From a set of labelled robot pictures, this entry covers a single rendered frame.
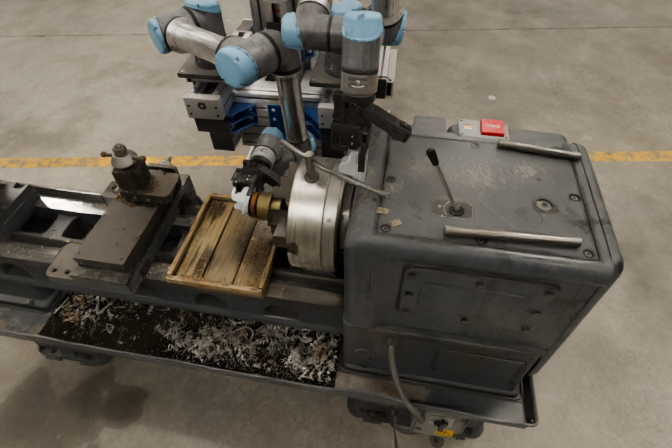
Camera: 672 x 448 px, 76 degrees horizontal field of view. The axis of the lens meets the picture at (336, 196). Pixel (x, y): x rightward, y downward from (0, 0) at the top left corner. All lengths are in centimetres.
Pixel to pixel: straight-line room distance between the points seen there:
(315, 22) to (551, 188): 67
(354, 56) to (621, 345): 205
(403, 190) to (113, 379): 174
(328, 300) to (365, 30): 78
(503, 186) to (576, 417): 140
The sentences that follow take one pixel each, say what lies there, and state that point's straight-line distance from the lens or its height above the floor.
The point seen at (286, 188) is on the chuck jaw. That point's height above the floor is 114.
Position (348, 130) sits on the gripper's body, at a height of 144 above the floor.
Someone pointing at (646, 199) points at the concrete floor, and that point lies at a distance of 330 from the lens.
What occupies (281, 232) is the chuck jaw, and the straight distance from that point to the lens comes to 114.
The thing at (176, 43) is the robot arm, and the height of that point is 133.
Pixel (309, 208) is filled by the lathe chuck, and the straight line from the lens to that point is 107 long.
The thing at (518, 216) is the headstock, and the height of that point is 125.
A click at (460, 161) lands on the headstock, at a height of 126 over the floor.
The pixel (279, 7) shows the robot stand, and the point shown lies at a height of 135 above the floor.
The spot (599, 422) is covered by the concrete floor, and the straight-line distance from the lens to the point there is 234.
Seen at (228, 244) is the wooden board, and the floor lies 88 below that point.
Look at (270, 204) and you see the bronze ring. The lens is 122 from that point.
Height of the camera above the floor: 200
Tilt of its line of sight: 47 degrees down
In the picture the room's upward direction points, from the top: 1 degrees counter-clockwise
